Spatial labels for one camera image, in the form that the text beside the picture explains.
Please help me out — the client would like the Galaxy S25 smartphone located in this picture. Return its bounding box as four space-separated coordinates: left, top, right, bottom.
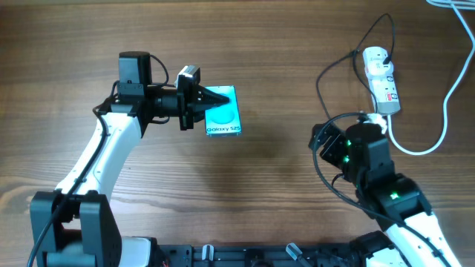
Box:
205 85 242 137

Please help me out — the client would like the black charging cable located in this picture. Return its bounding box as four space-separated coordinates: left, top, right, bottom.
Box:
315 13 396 120

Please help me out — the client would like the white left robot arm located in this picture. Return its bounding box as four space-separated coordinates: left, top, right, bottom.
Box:
27 51 229 266

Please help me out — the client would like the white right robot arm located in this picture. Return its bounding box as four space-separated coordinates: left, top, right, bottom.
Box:
309 113 460 266

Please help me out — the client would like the white charger adapter plug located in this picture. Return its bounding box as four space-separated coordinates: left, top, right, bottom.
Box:
364 57 393 79

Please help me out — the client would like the white power strip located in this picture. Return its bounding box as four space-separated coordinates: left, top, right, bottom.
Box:
363 47 401 116

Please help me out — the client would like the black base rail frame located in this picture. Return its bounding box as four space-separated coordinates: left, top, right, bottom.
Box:
152 243 365 267

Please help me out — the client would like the white power strip cord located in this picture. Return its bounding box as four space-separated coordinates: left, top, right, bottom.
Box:
387 0 475 156

